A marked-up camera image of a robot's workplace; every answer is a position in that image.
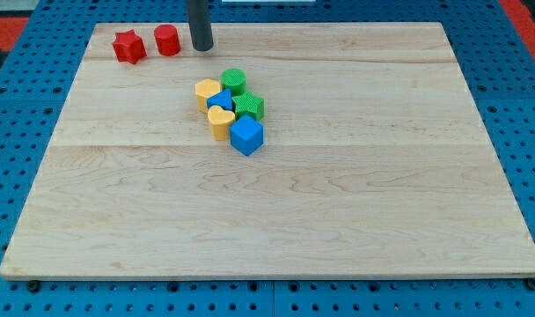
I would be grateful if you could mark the blue cube block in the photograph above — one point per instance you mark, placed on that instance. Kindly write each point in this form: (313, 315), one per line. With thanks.
(246, 135)

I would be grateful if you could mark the green star block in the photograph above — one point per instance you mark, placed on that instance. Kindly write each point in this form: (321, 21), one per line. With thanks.
(249, 104)

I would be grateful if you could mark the yellow heart block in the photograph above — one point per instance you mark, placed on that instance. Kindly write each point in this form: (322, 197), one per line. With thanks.
(219, 122)

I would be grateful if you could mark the blue triangle block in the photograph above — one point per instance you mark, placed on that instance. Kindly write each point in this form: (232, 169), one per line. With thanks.
(222, 99)

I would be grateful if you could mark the green cylinder block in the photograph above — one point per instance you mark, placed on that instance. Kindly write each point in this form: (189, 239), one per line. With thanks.
(234, 80)

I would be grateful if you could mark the yellow hexagon block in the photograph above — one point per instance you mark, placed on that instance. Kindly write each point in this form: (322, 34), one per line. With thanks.
(203, 90)

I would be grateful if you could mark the light wooden board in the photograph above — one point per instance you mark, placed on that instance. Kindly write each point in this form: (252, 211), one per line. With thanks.
(375, 164)

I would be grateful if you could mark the red cylinder block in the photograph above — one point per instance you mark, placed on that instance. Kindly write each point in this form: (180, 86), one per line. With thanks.
(167, 39)

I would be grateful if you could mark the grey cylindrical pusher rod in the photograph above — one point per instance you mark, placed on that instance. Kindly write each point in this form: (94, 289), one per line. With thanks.
(200, 25)

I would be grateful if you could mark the red star block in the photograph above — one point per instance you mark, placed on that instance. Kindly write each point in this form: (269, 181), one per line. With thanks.
(129, 47)

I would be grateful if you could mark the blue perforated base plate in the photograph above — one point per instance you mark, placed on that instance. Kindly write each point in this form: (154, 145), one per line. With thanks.
(38, 72)

